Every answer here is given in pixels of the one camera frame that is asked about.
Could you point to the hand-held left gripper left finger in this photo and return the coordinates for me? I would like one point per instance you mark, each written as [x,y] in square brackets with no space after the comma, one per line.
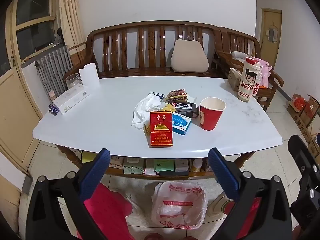
[96,172]

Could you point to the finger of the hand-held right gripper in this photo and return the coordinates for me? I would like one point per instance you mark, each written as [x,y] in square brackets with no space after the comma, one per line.
[301,155]

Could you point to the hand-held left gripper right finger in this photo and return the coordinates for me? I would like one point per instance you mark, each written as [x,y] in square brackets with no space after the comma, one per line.
[222,175]

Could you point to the red paper cup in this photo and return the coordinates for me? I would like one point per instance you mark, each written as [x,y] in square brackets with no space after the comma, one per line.
[210,120]

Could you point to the blue white medicine box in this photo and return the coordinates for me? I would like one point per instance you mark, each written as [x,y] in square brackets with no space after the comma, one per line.
[181,125]

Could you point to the red cigarette pack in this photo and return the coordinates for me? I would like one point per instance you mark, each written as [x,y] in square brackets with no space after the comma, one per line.
[161,130]

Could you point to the black cigarette box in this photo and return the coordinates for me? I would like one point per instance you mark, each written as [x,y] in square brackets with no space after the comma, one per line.
[183,106]

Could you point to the white tissue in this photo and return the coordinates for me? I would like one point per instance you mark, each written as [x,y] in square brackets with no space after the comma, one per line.
[145,107]

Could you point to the yellow snack wrapper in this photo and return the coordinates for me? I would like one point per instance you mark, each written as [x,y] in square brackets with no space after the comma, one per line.
[167,108]

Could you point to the dark patterned cigarette pack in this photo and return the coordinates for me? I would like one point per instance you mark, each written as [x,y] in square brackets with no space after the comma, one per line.
[176,95]

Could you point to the blue white cigarette pack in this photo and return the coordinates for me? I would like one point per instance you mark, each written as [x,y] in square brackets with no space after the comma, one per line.
[158,95]

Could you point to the yellow green packet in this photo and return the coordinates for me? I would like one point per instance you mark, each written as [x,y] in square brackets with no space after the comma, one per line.
[88,156]

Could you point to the printed cardboard box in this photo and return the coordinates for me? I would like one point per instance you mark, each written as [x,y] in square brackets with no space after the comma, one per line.
[117,164]

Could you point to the yellow jar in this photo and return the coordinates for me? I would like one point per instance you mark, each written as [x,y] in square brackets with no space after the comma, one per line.
[197,164]

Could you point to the white top coffee table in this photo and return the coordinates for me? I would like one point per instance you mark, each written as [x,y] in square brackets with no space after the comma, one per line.
[72,156]

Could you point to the pile of cardboard boxes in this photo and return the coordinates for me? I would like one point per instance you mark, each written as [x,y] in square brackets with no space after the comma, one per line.
[300,120]

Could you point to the green wet wipes pack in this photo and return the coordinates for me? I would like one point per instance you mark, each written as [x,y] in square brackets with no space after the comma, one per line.
[133,166]

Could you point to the person's red trousers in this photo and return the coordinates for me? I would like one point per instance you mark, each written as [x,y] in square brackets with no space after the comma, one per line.
[107,210]

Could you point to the small white box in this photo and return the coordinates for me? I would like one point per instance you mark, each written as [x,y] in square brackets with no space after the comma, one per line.
[181,165]

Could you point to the flat black case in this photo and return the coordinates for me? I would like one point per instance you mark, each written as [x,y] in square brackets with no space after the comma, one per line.
[172,173]

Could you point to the white pink box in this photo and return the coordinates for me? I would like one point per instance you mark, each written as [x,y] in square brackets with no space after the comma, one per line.
[149,168]

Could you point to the long white box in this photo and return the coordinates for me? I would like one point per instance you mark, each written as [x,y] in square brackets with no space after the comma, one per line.
[71,98]

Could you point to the white paper scrap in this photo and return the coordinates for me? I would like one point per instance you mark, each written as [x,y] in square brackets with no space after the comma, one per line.
[192,98]

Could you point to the white cartoon tumbler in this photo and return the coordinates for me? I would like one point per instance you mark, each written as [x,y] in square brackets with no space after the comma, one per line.
[247,85]

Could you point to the clear glass jar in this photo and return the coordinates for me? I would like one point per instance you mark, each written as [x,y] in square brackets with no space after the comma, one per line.
[73,81]

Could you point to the white paper towel roll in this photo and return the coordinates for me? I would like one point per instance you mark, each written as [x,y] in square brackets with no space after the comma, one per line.
[90,76]

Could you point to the woven tissue box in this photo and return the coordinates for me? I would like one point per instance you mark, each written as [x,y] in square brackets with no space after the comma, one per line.
[233,78]

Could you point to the grey radiator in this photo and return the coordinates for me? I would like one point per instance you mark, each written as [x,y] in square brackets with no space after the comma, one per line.
[53,65]

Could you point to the white rolled cloth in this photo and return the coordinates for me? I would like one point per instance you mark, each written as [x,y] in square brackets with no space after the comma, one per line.
[238,54]

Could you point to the beige back cushion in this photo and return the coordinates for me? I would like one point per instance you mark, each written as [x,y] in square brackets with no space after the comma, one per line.
[188,57]

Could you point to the grey hanging bag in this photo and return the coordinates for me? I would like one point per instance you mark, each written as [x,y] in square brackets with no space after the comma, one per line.
[273,32]

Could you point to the yellow wooden door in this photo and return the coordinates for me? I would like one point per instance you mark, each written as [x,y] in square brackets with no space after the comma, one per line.
[265,25]

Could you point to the wooden armchair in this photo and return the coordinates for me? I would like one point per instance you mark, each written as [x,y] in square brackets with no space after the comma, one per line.
[237,33]

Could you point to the wooden slatted bench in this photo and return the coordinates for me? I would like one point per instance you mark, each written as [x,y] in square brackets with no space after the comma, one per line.
[150,27]

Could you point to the beige curtain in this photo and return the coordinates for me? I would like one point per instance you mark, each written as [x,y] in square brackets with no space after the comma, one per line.
[71,17]

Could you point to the wooden framed glass door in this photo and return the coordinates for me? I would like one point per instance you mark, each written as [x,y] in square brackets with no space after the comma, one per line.
[35,21]

